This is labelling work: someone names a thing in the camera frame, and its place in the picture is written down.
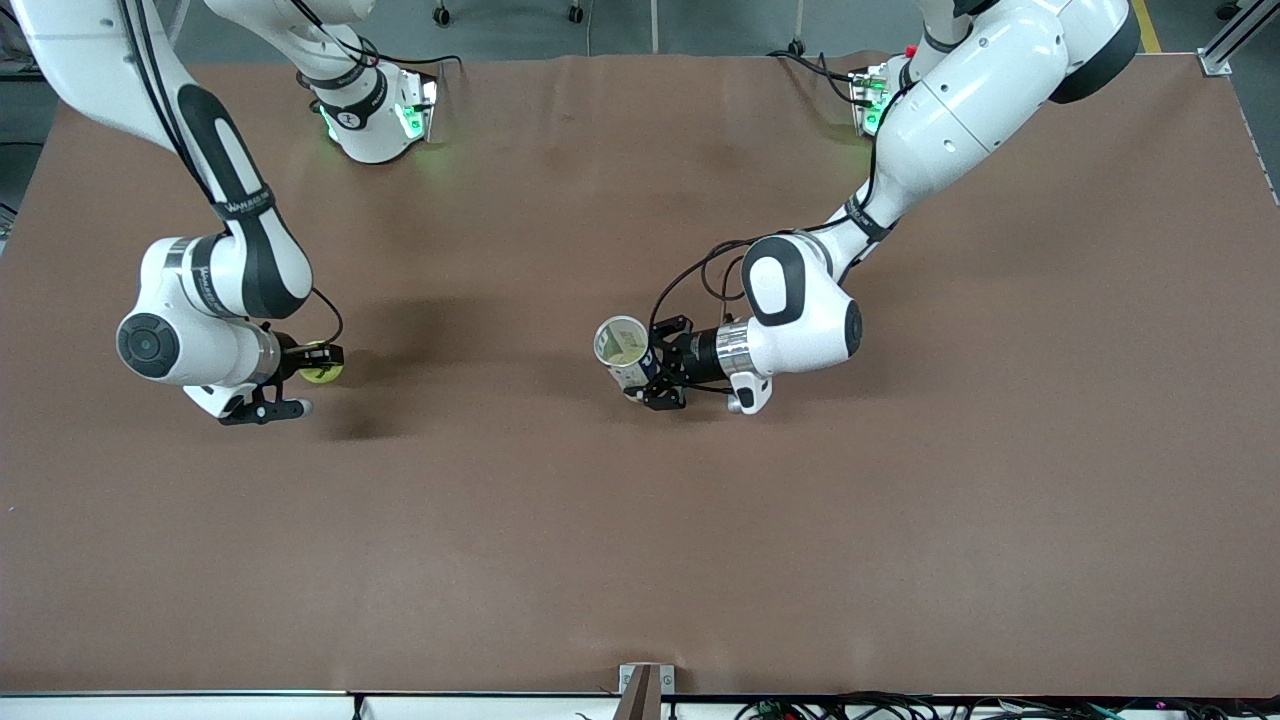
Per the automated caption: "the white and blue tennis ball can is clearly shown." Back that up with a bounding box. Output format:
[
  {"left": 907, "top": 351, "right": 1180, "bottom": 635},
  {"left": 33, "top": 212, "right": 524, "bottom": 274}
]
[{"left": 594, "top": 316, "right": 661, "bottom": 396}]

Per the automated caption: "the brown table cover sheet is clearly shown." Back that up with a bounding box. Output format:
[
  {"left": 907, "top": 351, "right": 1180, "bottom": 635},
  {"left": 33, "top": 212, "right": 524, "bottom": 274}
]
[{"left": 0, "top": 52, "right": 1280, "bottom": 698}]

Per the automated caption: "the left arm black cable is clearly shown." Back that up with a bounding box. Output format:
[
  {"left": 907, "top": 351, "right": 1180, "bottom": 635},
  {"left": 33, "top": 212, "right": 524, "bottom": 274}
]
[{"left": 648, "top": 60, "right": 906, "bottom": 336}]

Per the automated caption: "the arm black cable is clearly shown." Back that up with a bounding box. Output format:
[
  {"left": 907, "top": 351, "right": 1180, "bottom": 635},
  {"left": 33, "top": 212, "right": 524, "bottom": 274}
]
[
  {"left": 648, "top": 60, "right": 906, "bottom": 336},
  {"left": 120, "top": 0, "right": 344, "bottom": 346}
]

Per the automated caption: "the silver metal table bracket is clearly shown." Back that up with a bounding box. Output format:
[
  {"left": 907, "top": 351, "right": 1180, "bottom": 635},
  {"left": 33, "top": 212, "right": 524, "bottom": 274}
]
[{"left": 618, "top": 663, "right": 677, "bottom": 720}]

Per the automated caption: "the black left base cable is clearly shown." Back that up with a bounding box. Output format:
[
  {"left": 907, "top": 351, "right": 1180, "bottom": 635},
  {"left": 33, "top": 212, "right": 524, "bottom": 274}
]
[{"left": 768, "top": 48, "right": 863, "bottom": 86}]

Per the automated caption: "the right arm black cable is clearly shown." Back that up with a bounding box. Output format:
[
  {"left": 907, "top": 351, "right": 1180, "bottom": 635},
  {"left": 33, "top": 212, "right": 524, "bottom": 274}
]
[{"left": 120, "top": 0, "right": 344, "bottom": 346}]

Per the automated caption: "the tangled cable bundle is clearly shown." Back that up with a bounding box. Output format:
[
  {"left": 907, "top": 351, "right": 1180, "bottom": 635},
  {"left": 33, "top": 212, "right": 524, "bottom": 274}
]
[{"left": 735, "top": 692, "right": 1280, "bottom": 720}]

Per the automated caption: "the aluminium frame profile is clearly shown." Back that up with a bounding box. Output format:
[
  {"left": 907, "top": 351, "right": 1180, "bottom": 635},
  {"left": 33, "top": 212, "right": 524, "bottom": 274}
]
[{"left": 1198, "top": 0, "right": 1280, "bottom": 77}]

